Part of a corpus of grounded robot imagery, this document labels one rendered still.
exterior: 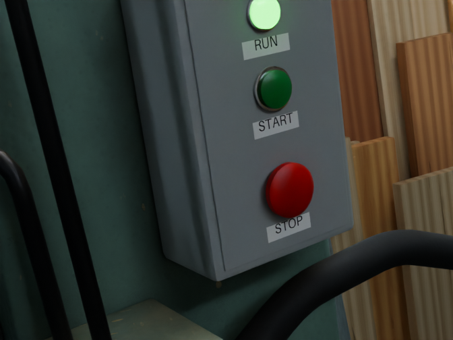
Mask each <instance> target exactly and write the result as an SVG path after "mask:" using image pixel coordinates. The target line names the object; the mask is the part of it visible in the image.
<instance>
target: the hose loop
mask: <svg viewBox="0 0 453 340"><path fill-rule="evenodd" d="M402 265H415V266H426V267H432V268H443V269H449V270H453V235H444V234H440V233H432V232H427V231H419V230H413V229H399V230H393V231H386V232H383V233H379V234H377V235H373V236H371V237H368V238H367V239H364V240H362V241H360V242H358V243H356V244H354V245H352V246H350V247H348V248H346V249H344V250H341V251H339V252H337V253H335V254H333V255H331V256H329V257H327V258H325V259H323V260H321V261H319V262H317V263H315V264H313V265H311V266H309V267H307V268H306V269H304V270H302V271H301V272H299V273H298V274H296V275H295V276H294V277H292V278H291V279H289V280H288V281H287V282H286V283H285V284H284V285H283V286H281V287H280V288H279V289H278V290H277V291H275V292H274V293H273V295H272V296H271V297H270V298H269V299H268V300H267V301H266V303H265V304H264V305H263V306H262V307H261V308H260V309H259V310H258V312H257V313H256V314H255V316H254V317H253V318H252V319H251V320H250V321H249V323H248V324H247V325H246V326H245V328H244V329H243V330H242V331H241V332H240V333H239V335H238V336H237V338H236V339H235V340H287V339H288V338H289V337H290V335H291V334H292V333H293V331H294V330H295V329H296V328H297V327H298V326H299V325H300V324H301V322H302V321H303V320H304V319H305V318H306V317H307V316H309V315H310V314H311V313H312V312H313V311H314V310H315V309H316V308H318V307H319V306H321V305H322V304H324V303H326V302H327V301H329V300H331V299H332V298H335V297H336V296H338V295H340V294H342V293H344V292H346V291H348V290H350V289H352V288H353V287H355V286H357V285H359V284H361V283H363V282H365V281H366V280H368V279H370V278H372V277H374V276H376V275H378V274H380V273H382V272H384V271H386V270H388V269H391V268H394V267H396V266H402Z"/></svg>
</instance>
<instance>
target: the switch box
mask: <svg viewBox="0 0 453 340"><path fill-rule="evenodd" d="M120 1H121V9H122V13H123V21H124V25H125V32H126V37H127V44H128V49H129V56H130V60H131V68H132V72H133V80H134V84H135V91H136V96H137V100H138V108H139V112H140V119H141V124H142V131H143V136H144V143H145V147H146V155H147V160H148V167H149V171H150V179H151V183H152V191H153V195H154V202H155V207H156V214H157V219H158V226H159V230H160V238H161V242H162V250H163V253H164V255H165V257H166V258H168V259H169V260H172V261H173V262H176V263H178V264H180V265H182V266H184V267H186V268H188V269H190V270H192V271H195V272H197V273H199V274H201V275H203V276H205V277H207V278H209V279H211V280H213V281H221V280H224V279H227V278H229V277H232V276H234V275H237V274H239V273H242V272H244V271H247V270H249V269H251V268H254V267H257V266H259V265H262V264H265V263H267V262H270V261H272V260H275V259H277V258H280V257H282V256H285V255H287V254H290V253H292V252H296V251H297V250H300V249H303V248H306V247H307V246H310V245H313V244H316V243H318V242H321V241H323V240H325V239H328V238H330V237H333V236H335V235H338V234H341V233H344V232H345V231H348V230H351V229H352V228H353V225H354V220H353V207H352V200H351V188H350V181H349V168H348V161H347V154H346V142H345V134H344V122H343V115H342V103H341V95H340V83H339V76H338V64H337V56H336V44H335V37H334V25H333V17H332V5H331V0H277V2H278V4H279V6H280V17H279V20H278V23H277V25H276V26H275V27H274V28H273V29H272V30H270V31H267V32H258V31H256V30H254V29H253V28H252V27H251V26H250V25H249V22H248V21H247V16H246V9H247V4H248V2H249V0H120ZM284 33H288V34H289V44H290V50H288V51H282V52H279V53H273V54H270V55H264V56H261V57H256V58H252V59H247V60H244V58H243V48H242V43H244V42H247V41H251V40H257V39H260V38H266V37H269V36H276V35H279V34H284ZM268 66H278V67H281V68H282V69H284V70H285V71H286V72H287V73H288V75H289V76H290V79H291V83H292V93H291V97H290V99H289V102H288V103H287V104H286V106H285V107H284V108H283V109H281V110H279V111H276V112H269V111H265V110H263V109H261V108H260V107H259V106H258V104H257V103H256V101H255V99H254V95H253V84H254V82H255V79H256V77H257V75H258V74H259V73H260V72H261V71H262V70H263V69H264V68H265V67H268ZM293 111H297V113H298V119H299V127H296V128H293V129H291V130H287V131H283V132H280V133H277V134H272V135H270V136H266V137H263V138H259V139H256V140H255V138H254V133H253V123H255V122H258V121H262V120H265V119H269V118H272V117H276V116H279V115H284V114H287V113H291V112H293ZM287 162H294V163H299V164H302V165H304V166H305V167H306V168H307V169H308V170H309V172H310V173H311V175H312V177H313V185H314V189H313V197H312V199H311V202H310V204H309V206H308V207H307V208H306V209H305V211H304V212H302V213H301V214H300V215H303V214H305V213H308V212H309V216H310V222H311V227H310V228H307V229H304V230H302V231H299V232H296V233H294V234H292V235H288V236H286V237H283V238H281V239H278V240H276V241H273V242H270V243H268V235H267V229H266V228H267V227H269V226H272V225H275V224H277V223H281V222H283V221H286V220H289V219H292V218H284V217H281V216H278V215H276V214H275V213H274V212H272V211H271V209H270V207H269V206H268V203H267V201H266V184H267V182H268V179H269V177H270V175H271V173H272V172H273V170H275V168H277V167H278V166H279V165H281V164H283V163H287Z"/></svg>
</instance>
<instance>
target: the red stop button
mask: <svg viewBox="0 0 453 340"><path fill-rule="evenodd" d="M313 189H314V185H313V177H312V175H311V173H310V172H309V170H308V169H307V168H306V167H305V166H304V165H302V164H299V163H294V162H287V163H283V164H281V165H279V166H278V167H277V168H275V170H273V172H272V173H271V175H270V177H269V179H268V182H267V184H266V201H267V203H268V206H269V207H270V209H271V211H272V212H274V213H275V214H276V215H278V216H281V217H284V218H293V217H296V216H299V215H300V214H301V213H303V212H304V211H305V209H306V208H307V207H308V206H309V204H310V202H311V199H312V197H313Z"/></svg>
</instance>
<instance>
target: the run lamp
mask: <svg viewBox="0 0 453 340"><path fill-rule="evenodd" d="M246 16H247V21H248V22H249V25H250V26H251V27H252V28H253V29H254V30H256V31H258V32H267V31H270V30H272V29H273V28H274V27H275V26H276V25H277V23H278V20H279V17H280V6H279V4H278V2H277V0H249V2H248V4H247V9H246Z"/></svg>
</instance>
